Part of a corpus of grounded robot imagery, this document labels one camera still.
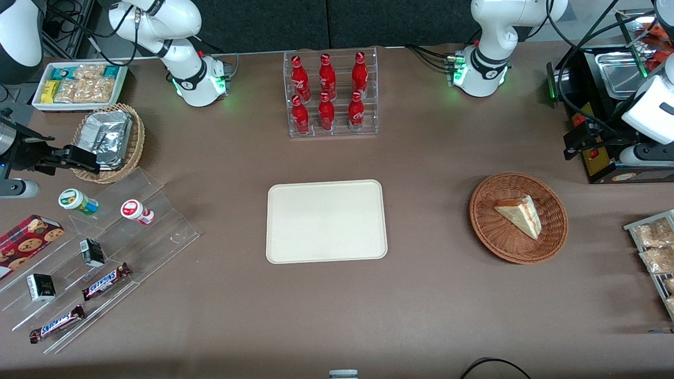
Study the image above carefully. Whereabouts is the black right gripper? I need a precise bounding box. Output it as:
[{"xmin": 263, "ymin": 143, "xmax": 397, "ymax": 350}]
[{"xmin": 5, "ymin": 124, "xmax": 100, "ymax": 174}]

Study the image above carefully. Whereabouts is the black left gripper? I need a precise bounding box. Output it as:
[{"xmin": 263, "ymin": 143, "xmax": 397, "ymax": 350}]
[{"xmin": 564, "ymin": 124, "xmax": 640, "ymax": 160}]

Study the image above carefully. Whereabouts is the triangle sandwich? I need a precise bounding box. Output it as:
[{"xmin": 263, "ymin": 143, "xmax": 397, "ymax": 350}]
[{"xmin": 493, "ymin": 194, "xmax": 542, "ymax": 241}]

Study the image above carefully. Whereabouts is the tan oval wicker basket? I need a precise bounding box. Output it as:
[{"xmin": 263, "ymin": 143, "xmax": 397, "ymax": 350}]
[{"xmin": 71, "ymin": 103, "xmax": 146, "ymax": 184}]

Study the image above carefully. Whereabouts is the brown round wicker basket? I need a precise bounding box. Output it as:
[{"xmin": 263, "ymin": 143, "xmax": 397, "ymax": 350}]
[{"xmin": 469, "ymin": 172, "xmax": 569, "ymax": 265}]

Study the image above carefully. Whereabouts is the tray of bagged snacks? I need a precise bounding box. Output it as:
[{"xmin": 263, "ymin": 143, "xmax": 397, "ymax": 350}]
[{"xmin": 623, "ymin": 210, "xmax": 674, "ymax": 322}]

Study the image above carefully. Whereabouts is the cream plastic serving tray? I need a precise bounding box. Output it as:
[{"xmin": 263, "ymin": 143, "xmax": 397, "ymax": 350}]
[{"xmin": 266, "ymin": 179, "xmax": 389, "ymax": 264}]

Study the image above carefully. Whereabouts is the silver foil packet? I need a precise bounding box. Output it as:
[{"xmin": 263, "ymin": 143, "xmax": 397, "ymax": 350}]
[
  {"xmin": 96, "ymin": 154, "xmax": 128, "ymax": 172},
  {"xmin": 79, "ymin": 109, "xmax": 133, "ymax": 159}
]

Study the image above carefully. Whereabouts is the green lid white cup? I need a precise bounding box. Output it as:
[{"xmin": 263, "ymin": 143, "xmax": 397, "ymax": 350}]
[{"xmin": 58, "ymin": 188, "xmax": 100, "ymax": 216}]

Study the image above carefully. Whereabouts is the black counter appliance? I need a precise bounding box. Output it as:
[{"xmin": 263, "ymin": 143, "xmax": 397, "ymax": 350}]
[{"xmin": 546, "ymin": 45, "xmax": 674, "ymax": 185}]

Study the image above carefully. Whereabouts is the white rectangular snack bin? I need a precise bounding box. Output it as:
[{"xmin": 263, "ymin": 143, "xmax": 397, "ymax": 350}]
[{"xmin": 32, "ymin": 61, "xmax": 128, "ymax": 112}]

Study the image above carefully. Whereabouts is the clear cracker bag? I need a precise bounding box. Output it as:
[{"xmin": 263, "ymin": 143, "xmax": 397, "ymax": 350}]
[
  {"xmin": 74, "ymin": 64, "xmax": 106, "ymax": 82},
  {"xmin": 54, "ymin": 79, "xmax": 86, "ymax": 103},
  {"xmin": 82, "ymin": 78, "xmax": 115, "ymax": 104}
]

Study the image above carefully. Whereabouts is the stainless steel pan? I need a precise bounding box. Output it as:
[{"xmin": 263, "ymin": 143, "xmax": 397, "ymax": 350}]
[{"xmin": 594, "ymin": 51, "xmax": 659, "ymax": 101}]

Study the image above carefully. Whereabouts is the red lid white cup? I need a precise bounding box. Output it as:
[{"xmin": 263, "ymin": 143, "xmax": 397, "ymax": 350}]
[{"xmin": 120, "ymin": 199, "xmax": 155, "ymax": 226}]

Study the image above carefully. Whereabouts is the small black carton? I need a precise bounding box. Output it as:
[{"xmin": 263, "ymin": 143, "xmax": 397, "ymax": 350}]
[
  {"xmin": 80, "ymin": 238, "xmax": 106, "ymax": 268},
  {"xmin": 26, "ymin": 273, "xmax": 56, "ymax": 302}
]

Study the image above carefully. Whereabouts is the red cookie box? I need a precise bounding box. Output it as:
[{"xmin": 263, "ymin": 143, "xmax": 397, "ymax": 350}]
[{"xmin": 0, "ymin": 214, "xmax": 65, "ymax": 281}]

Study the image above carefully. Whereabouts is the clear acrylic stepped display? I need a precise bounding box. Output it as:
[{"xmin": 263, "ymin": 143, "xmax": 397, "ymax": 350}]
[{"xmin": 0, "ymin": 167, "xmax": 201, "ymax": 354}]

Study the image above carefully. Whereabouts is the orange snack packet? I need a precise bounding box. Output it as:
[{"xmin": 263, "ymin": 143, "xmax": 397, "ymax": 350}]
[{"xmin": 645, "ymin": 24, "xmax": 674, "ymax": 66}]

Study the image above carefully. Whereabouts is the brown Snickers bar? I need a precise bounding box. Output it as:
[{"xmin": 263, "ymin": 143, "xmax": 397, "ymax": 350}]
[
  {"xmin": 82, "ymin": 262, "xmax": 132, "ymax": 302},
  {"xmin": 29, "ymin": 304, "xmax": 86, "ymax": 344}
]

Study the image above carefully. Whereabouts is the black backdrop panel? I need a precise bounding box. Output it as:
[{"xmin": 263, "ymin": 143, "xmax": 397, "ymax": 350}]
[
  {"xmin": 326, "ymin": 0, "xmax": 482, "ymax": 49},
  {"xmin": 195, "ymin": 0, "xmax": 328, "ymax": 54}
]

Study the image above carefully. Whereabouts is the red cola bottle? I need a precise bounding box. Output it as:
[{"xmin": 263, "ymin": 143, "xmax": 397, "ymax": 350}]
[
  {"xmin": 318, "ymin": 92, "xmax": 335, "ymax": 132},
  {"xmin": 291, "ymin": 95, "xmax": 310, "ymax": 135},
  {"xmin": 291, "ymin": 55, "xmax": 310, "ymax": 102},
  {"xmin": 352, "ymin": 51, "xmax": 369, "ymax": 99},
  {"xmin": 348, "ymin": 91, "xmax": 365, "ymax": 131},
  {"xmin": 319, "ymin": 53, "xmax": 337, "ymax": 101}
]

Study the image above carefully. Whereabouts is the clear acrylic bottle rack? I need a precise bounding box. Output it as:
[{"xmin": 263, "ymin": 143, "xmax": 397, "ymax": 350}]
[{"xmin": 283, "ymin": 47, "xmax": 380, "ymax": 138}]

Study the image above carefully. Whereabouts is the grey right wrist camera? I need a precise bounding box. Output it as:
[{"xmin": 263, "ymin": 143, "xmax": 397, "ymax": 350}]
[{"xmin": 0, "ymin": 179, "xmax": 40, "ymax": 199}]

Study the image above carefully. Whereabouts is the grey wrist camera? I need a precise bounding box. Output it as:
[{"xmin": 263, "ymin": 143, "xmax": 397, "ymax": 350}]
[
  {"xmin": 619, "ymin": 145, "xmax": 674, "ymax": 168},
  {"xmin": 0, "ymin": 179, "xmax": 40, "ymax": 199}
]

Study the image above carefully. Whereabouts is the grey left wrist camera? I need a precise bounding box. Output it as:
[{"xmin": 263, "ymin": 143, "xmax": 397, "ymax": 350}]
[{"xmin": 619, "ymin": 145, "xmax": 674, "ymax": 168}]

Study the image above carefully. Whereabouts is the black hanging arm cable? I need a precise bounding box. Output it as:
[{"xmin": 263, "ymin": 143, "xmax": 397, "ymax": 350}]
[{"xmin": 545, "ymin": 0, "xmax": 640, "ymax": 127}]

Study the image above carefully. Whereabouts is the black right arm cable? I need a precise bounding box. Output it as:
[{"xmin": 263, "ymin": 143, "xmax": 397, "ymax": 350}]
[{"xmin": 46, "ymin": 0, "xmax": 161, "ymax": 66}]

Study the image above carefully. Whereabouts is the black cable bundle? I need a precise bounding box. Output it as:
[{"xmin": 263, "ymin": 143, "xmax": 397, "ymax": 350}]
[{"xmin": 405, "ymin": 44, "xmax": 456, "ymax": 72}]

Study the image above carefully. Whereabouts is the black cable loop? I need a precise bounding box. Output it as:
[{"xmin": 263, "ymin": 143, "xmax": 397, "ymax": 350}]
[{"xmin": 459, "ymin": 357, "xmax": 532, "ymax": 379}]

